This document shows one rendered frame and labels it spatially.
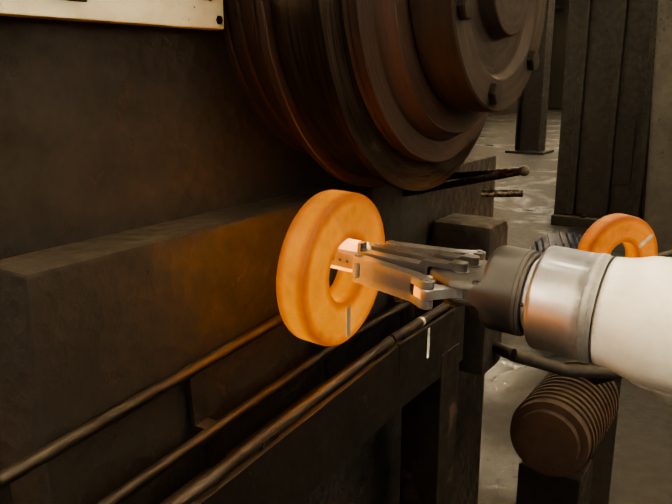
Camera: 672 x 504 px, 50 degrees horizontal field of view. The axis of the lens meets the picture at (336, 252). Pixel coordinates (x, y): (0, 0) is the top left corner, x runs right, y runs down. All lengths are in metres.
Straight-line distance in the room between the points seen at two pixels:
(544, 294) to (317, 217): 0.22
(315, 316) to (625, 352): 0.28
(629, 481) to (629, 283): 1.52
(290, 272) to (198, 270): 0.10
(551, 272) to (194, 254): 0.33
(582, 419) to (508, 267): 0.59
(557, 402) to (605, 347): 0.58
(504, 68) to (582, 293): 0.36
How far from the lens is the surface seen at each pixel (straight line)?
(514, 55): 0.90
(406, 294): 0.62
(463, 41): 0.74
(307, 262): 0.65
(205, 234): 0.70
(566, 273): 0.59
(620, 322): 0.57
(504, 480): 1.98
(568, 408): 1.16
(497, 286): 0.61
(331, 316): 0.70
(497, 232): 1.09
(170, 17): 0.72
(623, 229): 1.30
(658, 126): 3.61
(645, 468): 2.15
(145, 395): 0.67
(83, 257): 0.62
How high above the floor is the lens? 1.02
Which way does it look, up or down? 14 degrees down
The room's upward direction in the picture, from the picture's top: straight up
